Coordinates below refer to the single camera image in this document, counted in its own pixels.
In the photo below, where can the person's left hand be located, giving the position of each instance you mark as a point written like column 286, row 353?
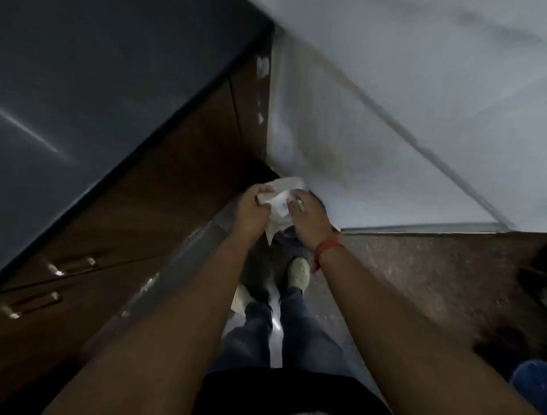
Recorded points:
column 250, row 213

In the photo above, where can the person's right hand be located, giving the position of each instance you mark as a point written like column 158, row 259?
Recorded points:
column 312, row 222

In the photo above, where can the person's left fingers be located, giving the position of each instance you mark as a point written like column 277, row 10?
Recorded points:
column 263, row 193

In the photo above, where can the person's right fingers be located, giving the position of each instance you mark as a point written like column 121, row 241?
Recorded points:
column 296, row 201

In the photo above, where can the white paper bag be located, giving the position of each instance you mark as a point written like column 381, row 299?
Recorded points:
column 280, row 205

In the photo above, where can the person's right forearm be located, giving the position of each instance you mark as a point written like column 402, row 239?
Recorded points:
column 410, row 337

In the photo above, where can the person's left forearm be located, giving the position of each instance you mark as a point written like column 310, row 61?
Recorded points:
column 162, row 333

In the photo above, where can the dark round bin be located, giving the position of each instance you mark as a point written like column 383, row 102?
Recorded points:
column 295, row 233

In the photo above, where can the red thread wristband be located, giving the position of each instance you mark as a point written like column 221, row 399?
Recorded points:
column 323, row 252

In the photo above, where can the person's right shoe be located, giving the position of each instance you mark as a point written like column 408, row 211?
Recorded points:
column 298, row 272

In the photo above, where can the person's shoe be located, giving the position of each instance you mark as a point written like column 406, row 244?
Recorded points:
column 242, row 298
column 298, row 272

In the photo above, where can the person's left shoe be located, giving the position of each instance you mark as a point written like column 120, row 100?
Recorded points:
column 242, row 298

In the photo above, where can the brown wooden cabinet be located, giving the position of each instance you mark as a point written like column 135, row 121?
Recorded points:
column 128, row 222

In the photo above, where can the person's blue jeans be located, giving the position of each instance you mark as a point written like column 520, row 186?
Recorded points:
column 277, row 337

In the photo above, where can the person's black shirt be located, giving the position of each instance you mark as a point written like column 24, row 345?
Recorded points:
column 295, row 393

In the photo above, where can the blue object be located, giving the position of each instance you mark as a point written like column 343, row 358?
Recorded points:
column 530, row 382

